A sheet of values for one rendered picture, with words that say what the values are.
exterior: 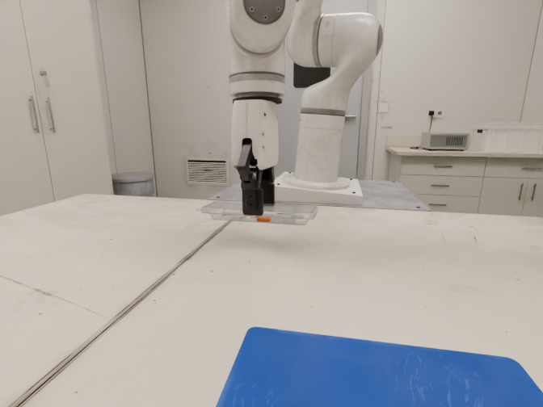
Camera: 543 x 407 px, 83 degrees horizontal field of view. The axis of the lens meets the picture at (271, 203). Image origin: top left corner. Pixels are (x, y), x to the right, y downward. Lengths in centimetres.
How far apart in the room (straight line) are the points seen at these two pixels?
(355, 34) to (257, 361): 71
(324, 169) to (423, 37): 261
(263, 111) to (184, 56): 320
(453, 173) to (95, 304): 262
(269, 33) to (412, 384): 37
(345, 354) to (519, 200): 275
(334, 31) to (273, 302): 65
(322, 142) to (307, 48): 23
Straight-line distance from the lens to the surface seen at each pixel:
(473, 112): 339
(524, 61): 355
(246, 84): 46
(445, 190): 279
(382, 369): 29
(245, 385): 27
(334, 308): 36
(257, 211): 47
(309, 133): 82
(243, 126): 44
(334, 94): 82
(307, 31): 85
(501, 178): 290
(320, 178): 83
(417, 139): 322
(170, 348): 31
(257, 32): 40
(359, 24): 83
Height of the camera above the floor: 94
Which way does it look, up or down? 14 degrees down
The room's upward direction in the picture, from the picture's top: straight up
